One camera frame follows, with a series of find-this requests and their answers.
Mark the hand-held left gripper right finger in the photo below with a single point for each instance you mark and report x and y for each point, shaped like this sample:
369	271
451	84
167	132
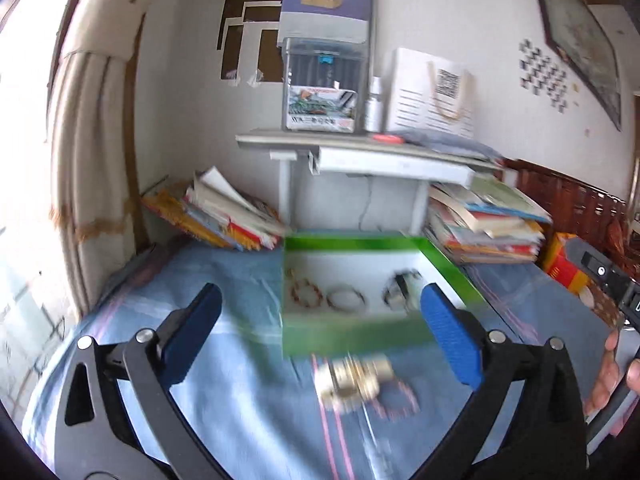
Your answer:
450	335

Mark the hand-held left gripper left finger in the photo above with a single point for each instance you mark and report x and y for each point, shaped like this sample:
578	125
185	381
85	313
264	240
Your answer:
192	335

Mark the black wrist watch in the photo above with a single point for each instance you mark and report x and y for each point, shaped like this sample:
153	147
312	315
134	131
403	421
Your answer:
400	295

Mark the green cardboard box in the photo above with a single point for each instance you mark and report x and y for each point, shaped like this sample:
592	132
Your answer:
350	340

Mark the white wrist watch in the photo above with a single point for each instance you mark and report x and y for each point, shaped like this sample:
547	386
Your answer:
350	380

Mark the silver bangle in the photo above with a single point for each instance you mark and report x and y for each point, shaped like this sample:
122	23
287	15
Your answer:
328	298

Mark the person's right hand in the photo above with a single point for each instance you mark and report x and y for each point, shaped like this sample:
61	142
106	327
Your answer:
602	380

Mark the yellow red gift bag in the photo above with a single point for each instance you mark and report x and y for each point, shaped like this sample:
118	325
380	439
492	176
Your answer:
562	265

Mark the blue striped tablecloth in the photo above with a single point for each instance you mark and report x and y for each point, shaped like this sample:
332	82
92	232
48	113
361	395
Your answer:
245	310

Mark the dark wooden bench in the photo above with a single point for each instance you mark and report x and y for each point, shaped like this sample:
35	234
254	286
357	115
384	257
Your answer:
575	200

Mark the flat stack of books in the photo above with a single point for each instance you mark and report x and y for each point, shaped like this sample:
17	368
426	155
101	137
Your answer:
485	225

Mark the leaning pile of books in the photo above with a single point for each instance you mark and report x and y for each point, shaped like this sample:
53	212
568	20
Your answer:
225	215

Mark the grey desk shelf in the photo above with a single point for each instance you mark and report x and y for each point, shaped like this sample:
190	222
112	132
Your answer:
380	160

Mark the grey document pouch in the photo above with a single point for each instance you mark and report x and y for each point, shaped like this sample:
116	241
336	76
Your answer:
450	142

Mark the red pen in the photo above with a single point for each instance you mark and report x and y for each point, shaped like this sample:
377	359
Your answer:
387	137

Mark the beige curtain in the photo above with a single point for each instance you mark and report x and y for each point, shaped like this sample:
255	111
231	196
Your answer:
95	135

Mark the white spray bottle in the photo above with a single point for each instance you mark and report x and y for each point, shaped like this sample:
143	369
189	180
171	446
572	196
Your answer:
374	110

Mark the white paper bag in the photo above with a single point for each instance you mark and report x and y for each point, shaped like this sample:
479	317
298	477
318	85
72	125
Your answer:
415	100

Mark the window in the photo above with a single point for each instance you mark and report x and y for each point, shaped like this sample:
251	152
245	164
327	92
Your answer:
25	160

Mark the clear marker pen case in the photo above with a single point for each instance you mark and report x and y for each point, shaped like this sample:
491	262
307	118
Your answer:
320	85

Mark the purple cardboard box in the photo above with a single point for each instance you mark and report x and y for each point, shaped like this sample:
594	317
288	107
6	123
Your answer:
325	10

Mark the checkered photo wall stickers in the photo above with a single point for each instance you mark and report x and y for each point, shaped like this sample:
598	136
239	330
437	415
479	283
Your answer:
542	72

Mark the framed wall picture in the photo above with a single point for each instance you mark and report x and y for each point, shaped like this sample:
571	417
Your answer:
580	30

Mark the brown wall stickers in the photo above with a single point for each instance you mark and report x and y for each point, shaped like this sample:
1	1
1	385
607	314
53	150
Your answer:
235	40

